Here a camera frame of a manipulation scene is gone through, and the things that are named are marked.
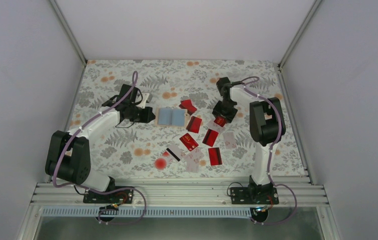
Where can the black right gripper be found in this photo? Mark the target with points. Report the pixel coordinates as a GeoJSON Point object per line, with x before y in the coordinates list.
{"type": "Point", "coordinates": [229, 118]}

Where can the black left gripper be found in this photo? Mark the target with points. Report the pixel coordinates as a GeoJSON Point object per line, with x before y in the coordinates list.
{"type": "Point", "coordinates": [145, 119]}

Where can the red VIP card small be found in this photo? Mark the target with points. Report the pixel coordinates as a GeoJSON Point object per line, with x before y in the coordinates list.
{"type": "Point", "coordinates": [220, 121]}

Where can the beige leather card holder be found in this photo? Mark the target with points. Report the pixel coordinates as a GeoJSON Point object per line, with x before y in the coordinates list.
{"type": "Point", "coordinates": [171, 117]}

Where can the red stripe card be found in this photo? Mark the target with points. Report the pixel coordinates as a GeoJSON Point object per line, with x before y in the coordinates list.
{"type": "Point", "coordinates": [194, 124]}
{"type": "Point", "coordinates": [188, 106]}
{"type": "Point", "coordinates": [215, 156]}

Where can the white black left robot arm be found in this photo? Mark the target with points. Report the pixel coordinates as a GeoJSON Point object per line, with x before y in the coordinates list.
{"type": "Point", "coordinates": [69, 157]}

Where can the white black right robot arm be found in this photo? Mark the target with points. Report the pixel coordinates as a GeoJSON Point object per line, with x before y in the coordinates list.
{"type": "Point", "coordinates": [266, 127]}

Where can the red VIP card upper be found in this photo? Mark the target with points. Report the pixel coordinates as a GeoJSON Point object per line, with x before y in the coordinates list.
{"type": "Point", "coordinates": [210, 137]}

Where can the white floral card right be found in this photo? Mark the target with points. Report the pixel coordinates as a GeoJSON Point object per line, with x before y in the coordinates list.
{"type": "Point", "coordinates": [229, 140]}

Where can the white floral card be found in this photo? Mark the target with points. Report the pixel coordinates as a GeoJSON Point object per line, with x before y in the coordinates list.
{"type": "Point", "coordinates": [229, 140]}
{"type": "Point", "coordinates": [192, 160]}

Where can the red VIP card centre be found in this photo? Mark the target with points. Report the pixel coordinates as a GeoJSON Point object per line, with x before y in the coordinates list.
{"type": "Point", "coordinates": [189, 142]}

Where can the white card black stripe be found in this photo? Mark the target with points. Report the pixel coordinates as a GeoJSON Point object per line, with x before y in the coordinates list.
{"type": "Point", "coordinates": [175, 152]}

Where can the white card red circle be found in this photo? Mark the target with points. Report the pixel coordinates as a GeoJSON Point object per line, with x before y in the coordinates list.
{"type": "Point", "coordinates": [163, 161]}

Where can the white floral card lower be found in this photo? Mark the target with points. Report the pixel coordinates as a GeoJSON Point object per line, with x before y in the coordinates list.
{"type": "Point", "coordinates": [192, 160]}

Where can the floral patterned table mat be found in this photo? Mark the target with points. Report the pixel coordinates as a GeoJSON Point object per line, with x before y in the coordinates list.
{"type": "Point", "coordinates": [129, 151]}

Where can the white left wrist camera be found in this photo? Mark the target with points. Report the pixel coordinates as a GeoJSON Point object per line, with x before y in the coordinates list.
{"type": "Point", "coordinates": [145, 98]}

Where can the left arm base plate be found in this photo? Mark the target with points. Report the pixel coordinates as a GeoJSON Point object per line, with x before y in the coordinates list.
{"type": "Point", "coordinates": [119, 197]}

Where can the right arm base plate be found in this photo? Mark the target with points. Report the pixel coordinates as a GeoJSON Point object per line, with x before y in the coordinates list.
{"type": "Point", "coordinates": [242, 196]}

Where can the aluminium rail frame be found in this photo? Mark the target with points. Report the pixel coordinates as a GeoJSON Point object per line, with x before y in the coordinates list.
{"type": "Point", "coordinates": [184, 193]}

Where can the grey slotted cable duct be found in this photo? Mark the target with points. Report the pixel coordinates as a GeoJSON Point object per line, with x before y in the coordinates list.
{"type": "Point", "coordinates": [150, 212]}

